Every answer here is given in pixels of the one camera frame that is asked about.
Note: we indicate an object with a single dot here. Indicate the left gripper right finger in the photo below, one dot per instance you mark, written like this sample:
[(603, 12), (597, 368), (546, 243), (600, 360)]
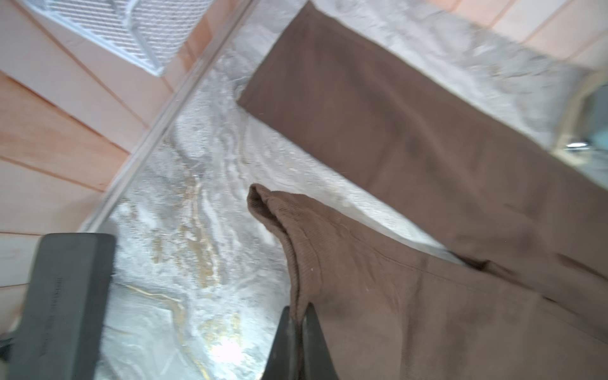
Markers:
[(316, 359)]

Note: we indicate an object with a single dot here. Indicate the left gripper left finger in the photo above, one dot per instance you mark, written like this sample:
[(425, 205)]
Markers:
[(283, 362)]

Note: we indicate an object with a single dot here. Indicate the brown trousers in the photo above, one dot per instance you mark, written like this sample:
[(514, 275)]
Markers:
[(511, 281)]

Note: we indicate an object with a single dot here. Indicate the black rectangular pad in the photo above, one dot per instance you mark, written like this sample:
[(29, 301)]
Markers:
[(59, 335)]

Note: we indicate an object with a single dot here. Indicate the white wire mesh shelf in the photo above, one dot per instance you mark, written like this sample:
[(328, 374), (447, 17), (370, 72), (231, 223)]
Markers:
[(146, 33)]

